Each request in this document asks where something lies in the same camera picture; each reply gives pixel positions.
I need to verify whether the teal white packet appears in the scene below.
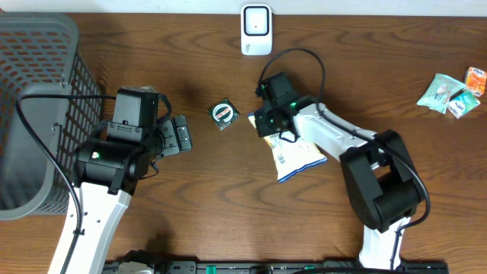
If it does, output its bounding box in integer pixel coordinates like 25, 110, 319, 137
447, 91, 480, 119

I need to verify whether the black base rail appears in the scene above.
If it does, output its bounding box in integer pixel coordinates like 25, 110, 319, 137
102, 249, 450, 274

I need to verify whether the dark green Zam-Buk box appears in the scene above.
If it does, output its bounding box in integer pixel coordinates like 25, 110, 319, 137
208, 98, 240, 130

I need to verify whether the black plastic mesh basket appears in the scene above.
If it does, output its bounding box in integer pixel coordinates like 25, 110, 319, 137
1, 12, 103, 220

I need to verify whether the green snack packet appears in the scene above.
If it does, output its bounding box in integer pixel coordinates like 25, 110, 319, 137
416, 73, 466, 114

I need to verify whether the black camera cable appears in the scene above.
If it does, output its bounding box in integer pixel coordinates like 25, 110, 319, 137
255, 47, 431, 269

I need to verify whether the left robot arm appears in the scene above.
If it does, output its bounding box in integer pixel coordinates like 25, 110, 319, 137
49, 86, 193, 273

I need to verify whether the white barcode scanner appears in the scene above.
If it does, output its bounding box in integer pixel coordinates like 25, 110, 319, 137
240, 4, 273, 56

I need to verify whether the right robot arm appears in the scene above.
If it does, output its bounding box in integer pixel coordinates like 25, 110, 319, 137
255, 72, 430, 270

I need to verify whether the large orange white snack bag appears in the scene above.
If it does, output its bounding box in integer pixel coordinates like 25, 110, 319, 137
263, 133, 328, 183

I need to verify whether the orange red snack packet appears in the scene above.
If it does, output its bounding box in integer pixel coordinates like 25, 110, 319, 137
464, 67, 486, 97

